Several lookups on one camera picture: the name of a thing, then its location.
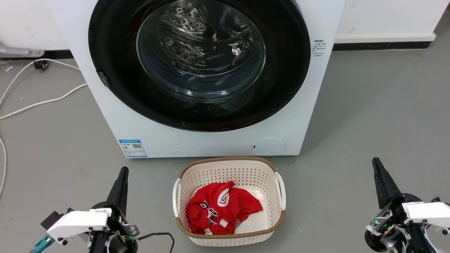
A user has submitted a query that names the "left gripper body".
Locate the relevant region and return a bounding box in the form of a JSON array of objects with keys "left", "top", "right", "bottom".
[{"left": 86, "top": 202, "right": 140, "bottom": 253}]

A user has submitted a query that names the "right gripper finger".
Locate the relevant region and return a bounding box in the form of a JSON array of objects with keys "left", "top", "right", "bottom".
[
  {"left": 377, "top": 157, "right": 404, "bottom": 208},
  {"left": 372, "top": 157, "right": 391, "bottom": 210}
]

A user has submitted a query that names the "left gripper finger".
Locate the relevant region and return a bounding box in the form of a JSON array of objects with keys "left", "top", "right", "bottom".
[
  {"left": 121, "top": 167, "right": 129, "bottom": 215},
  {"left": 106, "top": 167, "right": 124, "bottom": 210}
]

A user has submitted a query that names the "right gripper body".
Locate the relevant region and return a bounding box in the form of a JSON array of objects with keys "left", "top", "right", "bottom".
[{"left": 364, "top": 193, "right": 450, "bottom": 253}]

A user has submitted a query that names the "round black glass washer door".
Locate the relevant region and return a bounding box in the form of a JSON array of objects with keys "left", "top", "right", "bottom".
[{"left": 88, "top": 0, "right": 311, "bottom": 132}]

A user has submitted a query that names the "white front-load washing machine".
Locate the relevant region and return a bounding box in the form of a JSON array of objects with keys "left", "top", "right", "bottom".
[{"left": 46, "top": 0, "right": 347, "bottom": 158}]

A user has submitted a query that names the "blue energy label sticker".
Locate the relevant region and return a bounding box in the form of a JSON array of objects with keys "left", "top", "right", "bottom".
[{"left": 118, "top": 139, "right": 147, "bottom": 158}]

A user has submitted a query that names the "red white printed garment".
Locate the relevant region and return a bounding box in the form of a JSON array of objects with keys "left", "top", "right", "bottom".
[{"left": 186, "top": 181, "right": 264, "bottom": 235}]

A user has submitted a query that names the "cream plastic laundry basket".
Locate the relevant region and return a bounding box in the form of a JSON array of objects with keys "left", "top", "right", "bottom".
[{"left": 172, "top": 156, "right": 287, "bottom": 247}]

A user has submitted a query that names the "round white filter cover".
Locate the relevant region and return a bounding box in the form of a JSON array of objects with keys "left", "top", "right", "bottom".
[{"left": 252, "top": 137, "right": 287, "bottom": 156}]

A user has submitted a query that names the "black text label sticker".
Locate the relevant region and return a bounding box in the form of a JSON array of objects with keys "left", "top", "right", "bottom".
[{"left": 311, "top": 39, "right": 328, "bottom": 58}]

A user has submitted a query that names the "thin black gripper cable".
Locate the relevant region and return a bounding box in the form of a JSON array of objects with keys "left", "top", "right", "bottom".
[{"left": 135, "top": 232, "right": 175, "bottom": 253}]

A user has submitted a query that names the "teal cable connector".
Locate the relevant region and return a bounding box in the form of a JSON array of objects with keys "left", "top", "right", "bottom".
[{"left": 30, "top": 234, "right": 56, "bottom": 253}]

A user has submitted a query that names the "white power cable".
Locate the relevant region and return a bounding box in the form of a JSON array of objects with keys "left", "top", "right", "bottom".
[
  {"left": 0, "top": 58, "right": 82, "bottom": 106},
  {"left": 0, "top": 136, "right": 7, "bottom": 198},
  {"left": 0, "top": 83, "right": 88, "bottom": 120}
]

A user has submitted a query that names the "grey metal floor bracket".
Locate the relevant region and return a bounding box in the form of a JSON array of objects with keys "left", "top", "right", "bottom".
[{"left": 0, "top": 44, "right": 45, "bottom": 58}]

